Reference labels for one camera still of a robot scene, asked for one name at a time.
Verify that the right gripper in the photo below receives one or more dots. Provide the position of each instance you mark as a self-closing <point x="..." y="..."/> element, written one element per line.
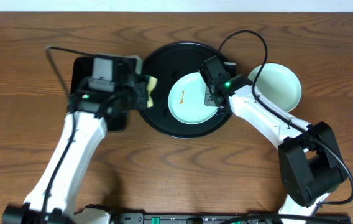
<point x="208" y="101"/>

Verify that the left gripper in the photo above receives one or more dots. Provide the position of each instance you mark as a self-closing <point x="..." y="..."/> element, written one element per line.
<point x="141" y="91"/>

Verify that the yellow sponge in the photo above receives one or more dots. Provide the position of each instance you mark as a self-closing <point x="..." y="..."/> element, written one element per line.
<point x="151" y="84"/>

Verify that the green plate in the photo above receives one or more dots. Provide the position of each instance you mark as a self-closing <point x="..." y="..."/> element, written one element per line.
<point x="280" y="85"/>
<point x="186" y="100"/>

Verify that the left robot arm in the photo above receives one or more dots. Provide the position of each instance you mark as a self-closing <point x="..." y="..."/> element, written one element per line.
<point x="53" y="198"/>

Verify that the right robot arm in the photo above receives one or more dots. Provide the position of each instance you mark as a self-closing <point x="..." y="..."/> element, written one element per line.
<point x="311" y="165"/>

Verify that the round black tray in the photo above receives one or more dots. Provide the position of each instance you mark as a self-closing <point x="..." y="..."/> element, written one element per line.
<point x="168" y="64"/>

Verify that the black rectangular tray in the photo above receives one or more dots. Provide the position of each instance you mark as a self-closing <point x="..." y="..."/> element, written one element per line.
<point x="82" y="68"/>

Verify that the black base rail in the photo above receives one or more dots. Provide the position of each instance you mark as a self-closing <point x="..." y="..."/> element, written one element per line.
<point x="100" y="215"/>

